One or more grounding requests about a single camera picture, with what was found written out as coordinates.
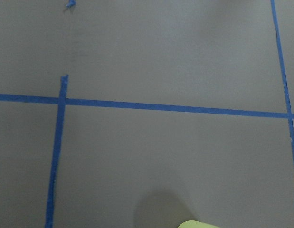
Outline yellow paper cup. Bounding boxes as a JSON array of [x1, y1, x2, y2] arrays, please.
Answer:
[[177, 220, 216, 228]]

